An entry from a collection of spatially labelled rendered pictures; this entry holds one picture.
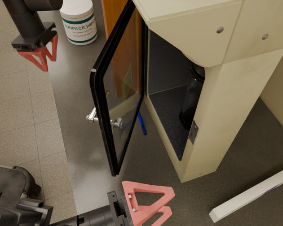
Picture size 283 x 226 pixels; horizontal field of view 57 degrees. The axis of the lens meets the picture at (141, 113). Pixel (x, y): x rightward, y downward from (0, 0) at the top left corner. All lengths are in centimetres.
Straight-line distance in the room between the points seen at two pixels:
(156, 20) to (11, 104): 212
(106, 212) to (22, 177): 127
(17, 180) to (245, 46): 149
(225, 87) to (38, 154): 169
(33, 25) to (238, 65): 46
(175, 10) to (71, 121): 67
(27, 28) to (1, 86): 187
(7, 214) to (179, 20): 35
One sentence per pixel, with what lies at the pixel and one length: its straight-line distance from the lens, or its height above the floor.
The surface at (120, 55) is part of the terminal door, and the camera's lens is 51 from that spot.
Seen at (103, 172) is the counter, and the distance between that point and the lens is 80.
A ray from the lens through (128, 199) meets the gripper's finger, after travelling 40.
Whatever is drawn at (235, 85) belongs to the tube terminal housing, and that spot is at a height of 135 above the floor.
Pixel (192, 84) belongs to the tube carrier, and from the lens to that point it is 65.
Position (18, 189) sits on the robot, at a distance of 166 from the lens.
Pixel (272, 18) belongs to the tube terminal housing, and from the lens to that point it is 39.
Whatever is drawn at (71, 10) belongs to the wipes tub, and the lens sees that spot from 110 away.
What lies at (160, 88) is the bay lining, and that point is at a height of 103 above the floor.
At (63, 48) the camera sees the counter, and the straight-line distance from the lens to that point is 117.
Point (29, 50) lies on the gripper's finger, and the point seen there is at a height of 126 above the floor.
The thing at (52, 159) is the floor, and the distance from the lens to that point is 195.
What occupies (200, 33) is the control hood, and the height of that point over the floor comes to 148.
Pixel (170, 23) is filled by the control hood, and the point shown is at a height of 150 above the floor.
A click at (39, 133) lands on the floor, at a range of 209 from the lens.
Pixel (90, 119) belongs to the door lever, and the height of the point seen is 121.
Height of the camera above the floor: 167
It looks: 55 degrees down
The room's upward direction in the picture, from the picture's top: straight up
